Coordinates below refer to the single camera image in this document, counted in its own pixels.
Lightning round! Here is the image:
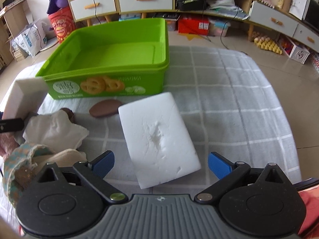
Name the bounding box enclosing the green plastic storage box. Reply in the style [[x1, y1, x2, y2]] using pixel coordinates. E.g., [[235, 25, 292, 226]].
[[36, 18, 169, 100]]

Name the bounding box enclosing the wooden TV cabinet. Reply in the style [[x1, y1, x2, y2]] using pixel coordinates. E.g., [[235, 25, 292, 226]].
[[68, 0, 318, 51]]

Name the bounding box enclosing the black bag in cabinet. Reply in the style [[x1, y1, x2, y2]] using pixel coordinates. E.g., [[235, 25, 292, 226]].
[[176, 0, 208, 11]]

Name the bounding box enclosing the teal checked knit cloth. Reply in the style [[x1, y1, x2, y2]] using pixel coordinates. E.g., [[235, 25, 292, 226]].
[[3, 143, 55, 207]]

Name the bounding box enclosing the white paper shopping bag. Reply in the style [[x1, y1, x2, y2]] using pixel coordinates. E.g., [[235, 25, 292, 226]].
[[14, 20, 48, 57]]

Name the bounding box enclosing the grey checked tablecloth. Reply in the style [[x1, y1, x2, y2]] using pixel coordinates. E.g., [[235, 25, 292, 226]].
[[0, 45, 302, 234]]

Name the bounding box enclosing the red cardboard box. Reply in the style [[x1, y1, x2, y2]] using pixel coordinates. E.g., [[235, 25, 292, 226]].
[[178, 14, 210, 36]]

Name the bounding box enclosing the red printed bucket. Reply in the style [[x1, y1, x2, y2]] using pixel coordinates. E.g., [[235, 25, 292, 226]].
[[48, 7, 76, 44]]

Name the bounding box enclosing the brown oval pad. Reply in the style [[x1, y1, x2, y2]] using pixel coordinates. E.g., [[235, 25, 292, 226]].
[[89, 99, 123, 118]]

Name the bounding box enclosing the white foam block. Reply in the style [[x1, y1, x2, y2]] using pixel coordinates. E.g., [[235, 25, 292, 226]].
[[118, 92, 201, 189], [3, 77, 49, 120]]

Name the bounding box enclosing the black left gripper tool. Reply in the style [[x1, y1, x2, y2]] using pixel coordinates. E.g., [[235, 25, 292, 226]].
[[0, 118, 24, 133]]

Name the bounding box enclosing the yellow egg tray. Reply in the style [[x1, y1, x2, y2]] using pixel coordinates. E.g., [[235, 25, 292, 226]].
[[254, 36, 283, 55]]

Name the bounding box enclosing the white cloth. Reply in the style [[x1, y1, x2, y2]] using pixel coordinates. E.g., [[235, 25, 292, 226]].
[[23, 110, 89, 153]]

